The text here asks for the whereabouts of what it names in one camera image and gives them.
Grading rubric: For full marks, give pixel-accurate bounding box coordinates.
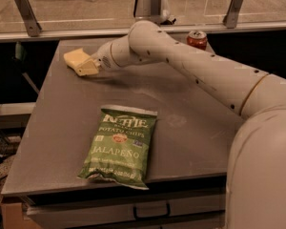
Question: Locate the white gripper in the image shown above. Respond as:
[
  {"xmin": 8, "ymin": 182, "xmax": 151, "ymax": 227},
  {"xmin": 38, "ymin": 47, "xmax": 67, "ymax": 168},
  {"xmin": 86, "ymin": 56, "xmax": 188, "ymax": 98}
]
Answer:
[{"xmin": 75, "ymin": 42, "xmax": 114, "ymax": 76}]

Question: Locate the yellow sponge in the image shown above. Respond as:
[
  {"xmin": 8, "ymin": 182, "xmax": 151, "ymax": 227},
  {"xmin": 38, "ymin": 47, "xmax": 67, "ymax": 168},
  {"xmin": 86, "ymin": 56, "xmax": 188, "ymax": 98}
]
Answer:
[{"xmin": 64, "ymin": 48, "xmax": 91, "ymax": 71}]

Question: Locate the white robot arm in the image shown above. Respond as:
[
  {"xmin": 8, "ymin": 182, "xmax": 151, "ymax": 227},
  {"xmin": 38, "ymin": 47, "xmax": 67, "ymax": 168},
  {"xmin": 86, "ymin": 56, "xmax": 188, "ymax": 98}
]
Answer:
[{"xmin": 72, "ymin": 21, "xmax": 286, "ymax": 229}]

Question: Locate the metal railing bar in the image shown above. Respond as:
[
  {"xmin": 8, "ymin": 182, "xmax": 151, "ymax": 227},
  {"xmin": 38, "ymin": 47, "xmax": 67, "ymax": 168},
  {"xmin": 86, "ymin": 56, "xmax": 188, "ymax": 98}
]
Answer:
[{"xmin": 0, "ymin": 21, "xmax": 286, "ymax": 43}]

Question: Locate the green jalapeno chips bag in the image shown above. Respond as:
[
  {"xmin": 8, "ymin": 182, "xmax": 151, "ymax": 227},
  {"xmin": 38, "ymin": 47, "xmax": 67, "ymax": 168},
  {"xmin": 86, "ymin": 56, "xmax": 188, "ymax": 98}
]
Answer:
[{"xmin": 78, "ymin": 105, "xmax": 157, "ymax": 190}]

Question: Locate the red soda can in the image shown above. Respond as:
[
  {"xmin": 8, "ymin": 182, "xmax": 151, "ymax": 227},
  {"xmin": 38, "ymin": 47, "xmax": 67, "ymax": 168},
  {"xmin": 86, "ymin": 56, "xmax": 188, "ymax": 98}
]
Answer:
[{"xmin": 187, "ymin": 31, "xmax": 208, "ymax": 51}]

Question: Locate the left metal railing bracket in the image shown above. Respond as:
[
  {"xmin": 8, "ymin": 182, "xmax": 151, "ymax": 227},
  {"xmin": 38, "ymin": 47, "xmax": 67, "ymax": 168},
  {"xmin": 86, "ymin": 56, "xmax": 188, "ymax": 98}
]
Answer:
[{"xmin": 14, "ymin": 0, "xmax": 42, "ymax": 37}]

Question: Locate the metal railing bracket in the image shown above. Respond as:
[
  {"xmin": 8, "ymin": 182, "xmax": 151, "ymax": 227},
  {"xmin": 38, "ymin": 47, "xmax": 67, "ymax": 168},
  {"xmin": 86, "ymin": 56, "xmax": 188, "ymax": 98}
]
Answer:
[
  {"xmin": 151, "ymin": 0, "xmax": 161, "ymax": 23},
  {"xmin": 14, "ymin": 0, "xmax": 42, "ymax": 37},
  {"xmin": 223, "ymin": 0, "xmax": 244, "ymax": 29}
]

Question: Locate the middle metal railing bracket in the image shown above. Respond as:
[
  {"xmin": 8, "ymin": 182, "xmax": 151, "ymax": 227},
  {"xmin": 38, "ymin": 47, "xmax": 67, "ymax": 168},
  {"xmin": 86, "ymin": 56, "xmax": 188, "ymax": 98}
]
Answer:
[{"xmin": 151, "ymin": 0, "xmax": 161, "ymax": 23}]

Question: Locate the right metal railing bracket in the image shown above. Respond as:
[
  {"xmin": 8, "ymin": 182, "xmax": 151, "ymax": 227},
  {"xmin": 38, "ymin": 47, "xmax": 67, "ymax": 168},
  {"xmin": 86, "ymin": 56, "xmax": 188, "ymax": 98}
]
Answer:
[{"xmin": 223, "ymin": 0, "xmax": 244, "ymax": 29}]

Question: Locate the grey drawer with black handle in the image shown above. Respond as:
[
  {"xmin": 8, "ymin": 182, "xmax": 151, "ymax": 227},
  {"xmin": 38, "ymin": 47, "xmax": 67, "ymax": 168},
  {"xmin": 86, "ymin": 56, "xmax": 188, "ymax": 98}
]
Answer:
[{"xmin": 27, "ymin": 190, "xmax": 225, "ymax": 229}]

